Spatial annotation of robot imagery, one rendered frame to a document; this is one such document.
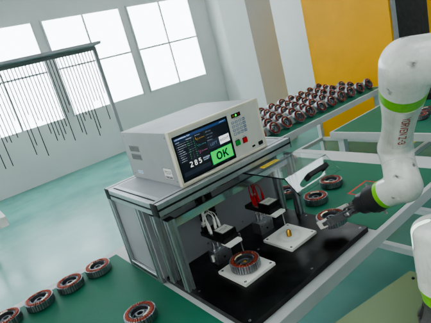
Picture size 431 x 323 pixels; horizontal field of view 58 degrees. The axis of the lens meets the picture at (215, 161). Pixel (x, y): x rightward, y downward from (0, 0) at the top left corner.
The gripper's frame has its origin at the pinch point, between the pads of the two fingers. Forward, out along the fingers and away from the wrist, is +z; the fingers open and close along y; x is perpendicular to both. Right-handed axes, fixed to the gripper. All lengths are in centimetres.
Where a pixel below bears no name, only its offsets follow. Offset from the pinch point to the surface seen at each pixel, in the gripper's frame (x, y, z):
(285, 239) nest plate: 1.9, -14.0, 13.8
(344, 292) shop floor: -52, 48, 78
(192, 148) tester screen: 48, -35, 2
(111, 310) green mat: 15, -78, 41
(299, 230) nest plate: 1.4, -6.0, 13.1
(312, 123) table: 53, 147, 113
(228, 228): 17.2, -34.0, 12.0
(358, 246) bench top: -13.1, -1.5, -4.8
